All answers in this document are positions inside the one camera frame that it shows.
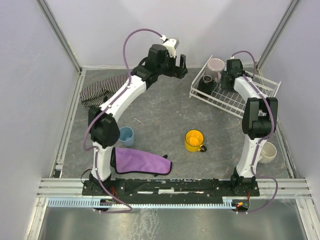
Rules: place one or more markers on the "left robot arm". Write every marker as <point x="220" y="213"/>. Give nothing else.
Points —
<point x="103" y="120"/>

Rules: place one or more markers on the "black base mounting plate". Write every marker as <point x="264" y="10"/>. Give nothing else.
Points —
<point x="179" y="191"/>

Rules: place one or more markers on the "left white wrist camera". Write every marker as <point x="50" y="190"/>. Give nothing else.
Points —
<point x="170" y="44"/>

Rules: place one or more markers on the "striped cloth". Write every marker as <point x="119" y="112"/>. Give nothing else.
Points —
<point x="101" y="91"/>

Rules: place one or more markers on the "purple cloth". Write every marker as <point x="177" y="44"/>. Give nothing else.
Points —
<point x="128" y="160"/>

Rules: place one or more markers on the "pink mug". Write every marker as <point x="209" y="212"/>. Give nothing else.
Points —
<point x="215" y="68"/>

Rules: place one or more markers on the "yellow mug black handle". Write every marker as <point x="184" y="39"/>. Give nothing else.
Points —
<point x="194" y="141"/>

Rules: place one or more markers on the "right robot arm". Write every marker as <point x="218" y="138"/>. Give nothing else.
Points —
<point x="258" y="123"/>

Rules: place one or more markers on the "white speckled mug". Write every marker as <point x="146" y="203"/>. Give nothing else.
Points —
<point x="267" y="154"/>

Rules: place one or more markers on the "small blue tumbler cup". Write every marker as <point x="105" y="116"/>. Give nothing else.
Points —
<point x="127" y="136"/>

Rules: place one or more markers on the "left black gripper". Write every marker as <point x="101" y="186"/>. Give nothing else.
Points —
<point x="178" y="68"/>

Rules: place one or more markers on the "black cup white interior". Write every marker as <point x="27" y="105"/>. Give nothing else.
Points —
<point x="206" y="84"/>

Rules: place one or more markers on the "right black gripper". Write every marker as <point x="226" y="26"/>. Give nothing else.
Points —
<point x="208" y="85"/>

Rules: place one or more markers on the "white wire dish rack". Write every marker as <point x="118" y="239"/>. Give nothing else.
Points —
<point x="230" y="101"/>

